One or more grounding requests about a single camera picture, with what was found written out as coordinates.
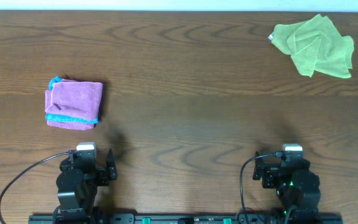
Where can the folded purple cloth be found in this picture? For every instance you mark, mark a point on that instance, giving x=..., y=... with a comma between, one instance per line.
x=75, y=98

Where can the green cloth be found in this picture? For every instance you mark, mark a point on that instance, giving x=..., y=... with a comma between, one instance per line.
x=315, y=45

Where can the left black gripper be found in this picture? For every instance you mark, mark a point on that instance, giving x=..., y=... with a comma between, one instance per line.
x=105, y=173

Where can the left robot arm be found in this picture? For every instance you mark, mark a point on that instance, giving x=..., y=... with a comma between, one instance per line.
x=78, y=185

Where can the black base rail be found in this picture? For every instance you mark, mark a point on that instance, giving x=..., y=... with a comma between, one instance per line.
x=128, y=218

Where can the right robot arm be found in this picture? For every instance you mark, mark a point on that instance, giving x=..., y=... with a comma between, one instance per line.
x=297, y=188

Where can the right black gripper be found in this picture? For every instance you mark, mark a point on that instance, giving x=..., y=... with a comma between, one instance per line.
x=270, y=173

